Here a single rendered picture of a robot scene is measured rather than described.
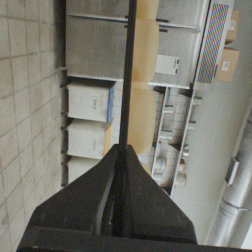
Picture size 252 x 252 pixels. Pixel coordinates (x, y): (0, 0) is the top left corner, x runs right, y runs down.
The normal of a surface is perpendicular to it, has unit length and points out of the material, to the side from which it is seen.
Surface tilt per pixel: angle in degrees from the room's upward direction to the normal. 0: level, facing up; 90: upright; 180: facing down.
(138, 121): 90
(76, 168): 91
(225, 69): 90
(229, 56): 90
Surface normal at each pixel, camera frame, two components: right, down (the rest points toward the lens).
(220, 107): -0.04, 0.36
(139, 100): 0.04, -0.56
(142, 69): -0.05, 0.76
